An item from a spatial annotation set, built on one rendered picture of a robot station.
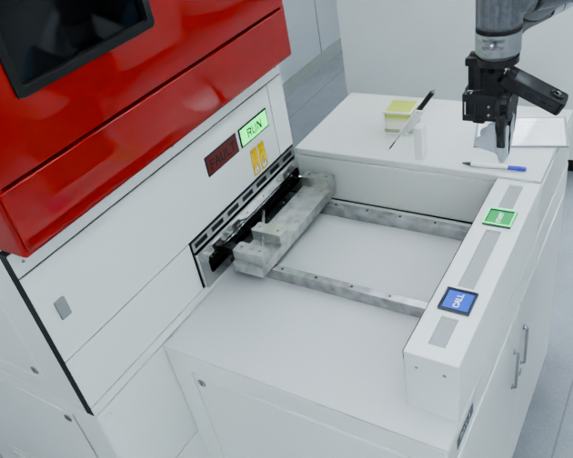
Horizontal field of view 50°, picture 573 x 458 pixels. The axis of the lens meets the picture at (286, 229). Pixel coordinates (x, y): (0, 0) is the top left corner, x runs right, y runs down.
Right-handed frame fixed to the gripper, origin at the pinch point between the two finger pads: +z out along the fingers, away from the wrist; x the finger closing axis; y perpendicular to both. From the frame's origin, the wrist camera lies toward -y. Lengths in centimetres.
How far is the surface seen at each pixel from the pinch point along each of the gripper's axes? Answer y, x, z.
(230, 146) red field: 58, 9, 0
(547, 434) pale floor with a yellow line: -10, -23, 111
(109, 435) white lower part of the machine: 58, 66, 35
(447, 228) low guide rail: 14.3, -7.9, 25.8
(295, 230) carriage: 46, 7, 23
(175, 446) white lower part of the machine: 58, 53, 55
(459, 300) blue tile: 0.4, 25.9, 14.2
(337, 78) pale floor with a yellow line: 184, -262, 111
